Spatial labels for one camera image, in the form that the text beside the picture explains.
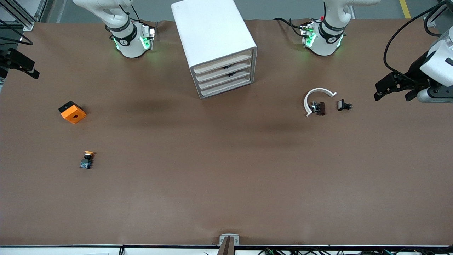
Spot orange push button switch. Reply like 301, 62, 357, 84
79, 151, 96, 170

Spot beige drawer with button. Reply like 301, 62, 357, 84
193, 50, 252, 75

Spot white drawer cabinet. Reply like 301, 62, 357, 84
171, 0, 258, 100

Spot dark brown small component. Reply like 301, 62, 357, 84
310, 101, 326, 116

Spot orange and black box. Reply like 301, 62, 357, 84
58, 101, 87, 124

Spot metal connector plate green lights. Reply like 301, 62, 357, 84
300, 22, 316, 48
141, 25, 156, 51

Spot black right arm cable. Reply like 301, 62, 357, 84
0, 21, 34, 46

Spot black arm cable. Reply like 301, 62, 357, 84
0, 21, 34, 46
384, 3, 445, 78

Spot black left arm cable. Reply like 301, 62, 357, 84
384, 3, 445, 78

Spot aluminium frame profile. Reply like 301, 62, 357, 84
0, 0, 48, 34
424, 0, 450, 28

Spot white curved plastic ring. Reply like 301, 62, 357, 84
304, 87, 337, 117

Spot black base cable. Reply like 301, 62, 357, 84
273, 17, 305, 29

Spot black cable bundle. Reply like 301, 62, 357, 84
258, 248, 402, 255

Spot grey metal bracket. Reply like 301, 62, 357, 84
219, 233, 240, 246

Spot white table frame rail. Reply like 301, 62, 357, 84
0, 244, 453, 255

